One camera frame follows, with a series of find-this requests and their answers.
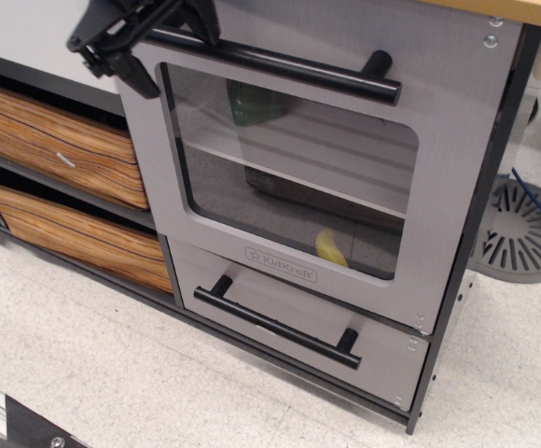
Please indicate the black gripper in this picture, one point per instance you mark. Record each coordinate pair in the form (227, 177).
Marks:
(111, 28)

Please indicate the black oven door handle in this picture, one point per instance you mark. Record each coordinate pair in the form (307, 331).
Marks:
(370, 83)

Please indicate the grey toy oven door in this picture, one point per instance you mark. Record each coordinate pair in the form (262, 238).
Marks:
(453, 66)

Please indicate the grey oven shelf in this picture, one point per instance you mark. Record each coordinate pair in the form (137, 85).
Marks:
(351, 177)

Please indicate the grey lower oven drawer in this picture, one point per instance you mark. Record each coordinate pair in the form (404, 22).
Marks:
(392, 360)

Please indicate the green toy vegetable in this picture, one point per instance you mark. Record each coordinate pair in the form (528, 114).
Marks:
(252, 105)

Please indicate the upper wood-grain bin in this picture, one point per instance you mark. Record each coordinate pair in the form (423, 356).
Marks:
(81, 152)

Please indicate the wood-grain bin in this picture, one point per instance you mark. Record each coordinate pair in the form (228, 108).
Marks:
(81, 152)
(115, 248)

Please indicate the lower wood-grain bin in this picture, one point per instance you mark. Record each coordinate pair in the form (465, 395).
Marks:
(115, 248)

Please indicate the yellow toy banana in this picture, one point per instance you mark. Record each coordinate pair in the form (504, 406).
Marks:
(327, 249)

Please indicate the wooden countertop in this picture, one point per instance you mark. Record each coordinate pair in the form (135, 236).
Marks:
(526, 11)

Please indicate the grey slotted round base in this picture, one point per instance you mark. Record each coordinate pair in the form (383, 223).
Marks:
(508, 246)

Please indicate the black plate with screw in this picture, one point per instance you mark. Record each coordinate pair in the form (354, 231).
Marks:
(29, 429)

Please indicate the black toy kitchen frame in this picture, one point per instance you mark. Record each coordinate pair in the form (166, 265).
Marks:
(508, 128)

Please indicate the black drawer handle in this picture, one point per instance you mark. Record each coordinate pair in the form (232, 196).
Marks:
(340, 353)

